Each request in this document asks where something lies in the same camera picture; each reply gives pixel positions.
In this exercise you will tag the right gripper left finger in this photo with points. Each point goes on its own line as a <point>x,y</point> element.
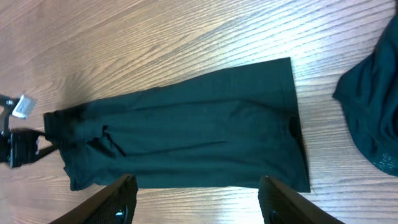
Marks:
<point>114,204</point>

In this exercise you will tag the dark navy shirt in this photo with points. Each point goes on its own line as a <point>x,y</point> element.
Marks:
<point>368,96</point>

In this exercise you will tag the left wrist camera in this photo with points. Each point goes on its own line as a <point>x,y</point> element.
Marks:
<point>23,107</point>

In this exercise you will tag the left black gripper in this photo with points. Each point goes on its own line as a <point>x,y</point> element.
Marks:
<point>19,147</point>

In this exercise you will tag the black t-shirt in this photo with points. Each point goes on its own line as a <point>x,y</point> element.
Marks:
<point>225,128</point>

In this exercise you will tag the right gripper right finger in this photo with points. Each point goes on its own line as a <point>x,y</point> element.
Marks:
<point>282,205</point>

